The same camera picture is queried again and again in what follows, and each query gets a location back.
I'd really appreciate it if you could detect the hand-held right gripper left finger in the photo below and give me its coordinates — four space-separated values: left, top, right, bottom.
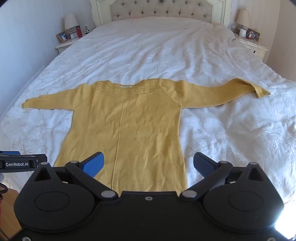
33 152 118 201

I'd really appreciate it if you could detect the cream nightstand with red bottle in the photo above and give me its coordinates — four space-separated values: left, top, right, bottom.
55 29 96 55

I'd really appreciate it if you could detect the cream tufted headboard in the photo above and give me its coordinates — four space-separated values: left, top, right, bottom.
89 0 229 26

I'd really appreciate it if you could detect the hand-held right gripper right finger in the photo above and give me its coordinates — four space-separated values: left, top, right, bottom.
180 152 267 201

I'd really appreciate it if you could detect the white charging cable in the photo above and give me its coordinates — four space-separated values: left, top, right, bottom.
245 32 260 54

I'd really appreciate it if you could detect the wooden photo frame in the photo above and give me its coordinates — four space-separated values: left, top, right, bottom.
56 31 71 43
246 28 261 42

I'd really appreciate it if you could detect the yellow knit sweater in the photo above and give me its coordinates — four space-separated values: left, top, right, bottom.
21 78 271 193

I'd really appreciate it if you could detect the cream nightstand with white speaker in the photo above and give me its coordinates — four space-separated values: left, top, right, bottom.
233 32 269 61

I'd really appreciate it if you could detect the table lamp with cream shade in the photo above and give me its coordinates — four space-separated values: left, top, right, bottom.
64 13 79 31
236 9 251 29

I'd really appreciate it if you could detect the bed with white bedspread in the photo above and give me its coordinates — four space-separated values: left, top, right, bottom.
0 16 296 205

